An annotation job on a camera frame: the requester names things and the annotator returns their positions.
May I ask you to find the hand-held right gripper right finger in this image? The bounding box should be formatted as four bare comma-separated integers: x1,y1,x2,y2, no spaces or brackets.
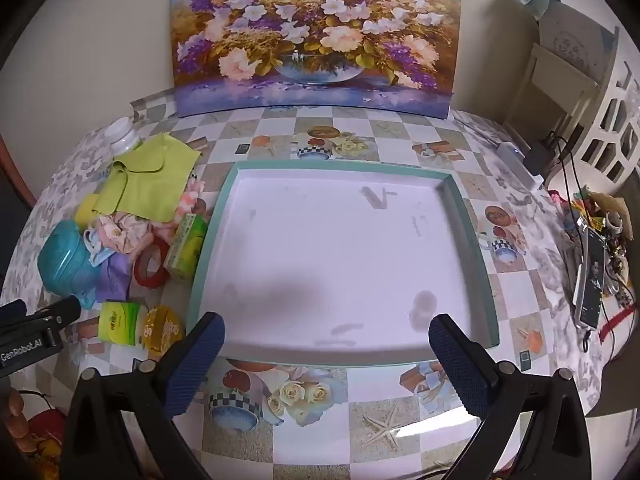
429,313,593,480

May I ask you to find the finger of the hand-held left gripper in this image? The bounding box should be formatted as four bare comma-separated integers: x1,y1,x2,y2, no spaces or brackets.
27,296,82,333
0,299,27,328

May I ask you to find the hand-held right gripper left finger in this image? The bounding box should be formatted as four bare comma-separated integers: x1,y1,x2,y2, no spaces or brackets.
60,311,227,480

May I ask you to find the round yellow packet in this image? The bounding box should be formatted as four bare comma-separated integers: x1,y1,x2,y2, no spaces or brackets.
141,306,185,361

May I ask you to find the green tissue pack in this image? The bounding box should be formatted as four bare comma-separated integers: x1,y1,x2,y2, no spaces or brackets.
164,213,209,281
98,300,148,347

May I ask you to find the purple cloth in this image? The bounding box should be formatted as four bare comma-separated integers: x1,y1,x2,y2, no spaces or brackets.
95,255,133,303

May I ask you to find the blue face mask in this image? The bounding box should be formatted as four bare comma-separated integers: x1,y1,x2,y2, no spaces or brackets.
82,230,118,266

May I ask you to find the red ring band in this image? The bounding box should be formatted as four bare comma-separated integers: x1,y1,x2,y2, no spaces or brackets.
132,236,172,288

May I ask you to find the pink patterned cloth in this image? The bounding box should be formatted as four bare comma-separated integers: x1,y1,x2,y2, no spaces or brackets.
82,212,156,261

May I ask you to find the yellow sponge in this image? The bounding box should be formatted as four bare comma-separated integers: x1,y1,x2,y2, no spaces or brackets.
74,194,103,226

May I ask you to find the teal rimmed white tray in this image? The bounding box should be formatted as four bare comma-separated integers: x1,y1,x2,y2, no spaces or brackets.
187,161,501,368

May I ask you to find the pink floral scrunchie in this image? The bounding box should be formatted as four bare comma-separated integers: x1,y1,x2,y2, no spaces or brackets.
175,177,206,223

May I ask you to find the lime green cloth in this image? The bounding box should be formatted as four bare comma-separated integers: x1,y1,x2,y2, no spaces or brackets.
92,132,202,223

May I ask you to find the person's left hand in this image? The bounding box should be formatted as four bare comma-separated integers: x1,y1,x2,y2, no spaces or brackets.
0,387,30,453

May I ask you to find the red yellow bag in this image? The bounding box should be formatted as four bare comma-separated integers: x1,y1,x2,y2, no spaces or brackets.
20,407,68,480

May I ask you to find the grey leaf tablecloth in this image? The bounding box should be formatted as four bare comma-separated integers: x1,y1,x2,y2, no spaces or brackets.
0,110,636,416

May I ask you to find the smartphone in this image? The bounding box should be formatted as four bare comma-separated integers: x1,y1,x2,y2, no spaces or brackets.
574,220,608,331

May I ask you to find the white capped green bottle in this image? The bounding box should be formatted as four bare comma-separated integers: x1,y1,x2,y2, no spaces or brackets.
103,116,143,157

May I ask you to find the pile of small trinkets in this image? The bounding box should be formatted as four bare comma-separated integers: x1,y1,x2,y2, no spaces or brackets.
550,185,640,311

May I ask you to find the white power strip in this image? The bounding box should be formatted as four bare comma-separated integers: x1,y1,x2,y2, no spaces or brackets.
496,141,545,192

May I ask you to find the black charger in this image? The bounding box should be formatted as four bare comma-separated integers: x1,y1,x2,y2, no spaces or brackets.
522,140,558,173

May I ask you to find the white lattice rack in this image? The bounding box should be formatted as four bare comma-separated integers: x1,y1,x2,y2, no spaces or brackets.
575,25,640,196

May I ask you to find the floral painting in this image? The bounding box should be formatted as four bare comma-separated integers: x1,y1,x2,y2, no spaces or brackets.
169,0,463,120

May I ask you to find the pale teal cloth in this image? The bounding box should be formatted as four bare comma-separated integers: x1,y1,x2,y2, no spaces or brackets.
514,0,561,18

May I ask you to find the red strap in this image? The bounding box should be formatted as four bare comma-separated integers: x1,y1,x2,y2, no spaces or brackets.
597,305,638,343

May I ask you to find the black cable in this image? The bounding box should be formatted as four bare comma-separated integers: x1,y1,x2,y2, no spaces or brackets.
545,132,591,311

